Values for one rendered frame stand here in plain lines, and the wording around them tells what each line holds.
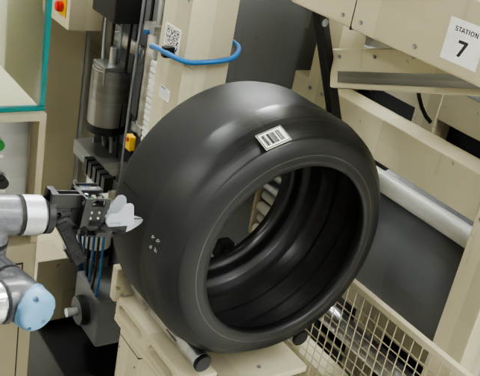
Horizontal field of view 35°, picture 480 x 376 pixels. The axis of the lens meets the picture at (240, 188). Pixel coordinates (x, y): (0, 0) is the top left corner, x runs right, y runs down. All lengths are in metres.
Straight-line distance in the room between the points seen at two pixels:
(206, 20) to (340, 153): 0.45
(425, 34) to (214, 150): 0.47
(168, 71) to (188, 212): 0.49
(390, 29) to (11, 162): 1.01
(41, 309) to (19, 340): 0.96
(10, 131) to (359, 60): 0.88
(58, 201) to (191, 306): 0.36
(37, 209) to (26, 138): 0.63
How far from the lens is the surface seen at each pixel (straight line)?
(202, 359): 1.74
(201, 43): 1.80
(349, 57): 1.92
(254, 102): 1.59
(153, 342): 1.86
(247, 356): 1.96
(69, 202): 1.44
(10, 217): 1.39
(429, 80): 1.73
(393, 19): 1.62
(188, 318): 1.59
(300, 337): 1.90
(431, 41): 1.55
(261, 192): 2.26
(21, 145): 2.02
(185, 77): 1.81
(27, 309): 1.32
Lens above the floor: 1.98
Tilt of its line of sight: 25 degrees down
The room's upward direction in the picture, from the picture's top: 11 degrees clockwise
